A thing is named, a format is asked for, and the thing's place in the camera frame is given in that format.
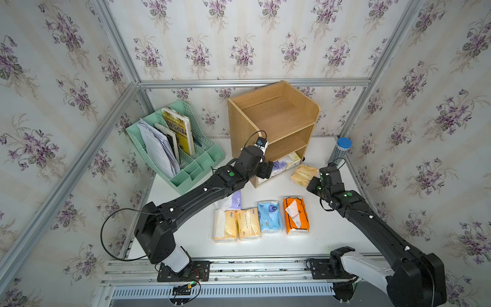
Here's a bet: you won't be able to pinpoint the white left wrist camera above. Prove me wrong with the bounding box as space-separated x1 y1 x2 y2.
255 137 269 152

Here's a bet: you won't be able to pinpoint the clear pencil tube blue lid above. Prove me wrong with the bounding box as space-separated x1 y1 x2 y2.
328 138 352 165

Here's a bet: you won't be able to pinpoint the blue tissue pack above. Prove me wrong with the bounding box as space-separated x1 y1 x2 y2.
257 200 283 234

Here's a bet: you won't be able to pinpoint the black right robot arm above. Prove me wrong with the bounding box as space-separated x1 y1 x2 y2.
306 162 448 306

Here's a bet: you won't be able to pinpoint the yellow book in organizer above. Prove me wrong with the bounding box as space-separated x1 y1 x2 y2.
161 107 196 157

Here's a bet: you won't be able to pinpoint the yellow-green floral tissue pack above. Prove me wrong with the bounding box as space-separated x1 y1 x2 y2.
285 152 302 170

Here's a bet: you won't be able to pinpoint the wooden shelf unit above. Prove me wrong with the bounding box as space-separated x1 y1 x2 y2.
227 80 322 189

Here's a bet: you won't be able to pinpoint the mint green desk organizer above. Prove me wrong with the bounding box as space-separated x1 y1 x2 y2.
126 100 225 195

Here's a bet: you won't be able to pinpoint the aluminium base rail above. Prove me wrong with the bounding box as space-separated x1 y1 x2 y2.
91 253 417 300

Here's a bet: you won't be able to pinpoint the yellow tissue pack with tissue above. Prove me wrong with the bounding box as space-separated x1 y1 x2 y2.
213 209 238 243

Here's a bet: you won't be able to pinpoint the purple tissue pack shelf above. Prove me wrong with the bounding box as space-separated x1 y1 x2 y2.
215 191 242 211
271 160 288 177

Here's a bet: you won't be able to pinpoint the beige tissue pack shelf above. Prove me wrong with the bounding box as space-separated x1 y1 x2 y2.
291 165 319 188

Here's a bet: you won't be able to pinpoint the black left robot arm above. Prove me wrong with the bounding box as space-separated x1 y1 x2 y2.
134 137 274 274

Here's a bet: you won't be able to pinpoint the white papers in organizer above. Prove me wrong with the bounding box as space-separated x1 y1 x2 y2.
138 118 180 178

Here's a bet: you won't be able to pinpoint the orange tissue pack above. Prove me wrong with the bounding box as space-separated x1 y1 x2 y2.
283 197 310 235

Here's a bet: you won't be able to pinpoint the purple tissue pack bottom shelf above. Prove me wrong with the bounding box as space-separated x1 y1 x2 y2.
271 160 288 177

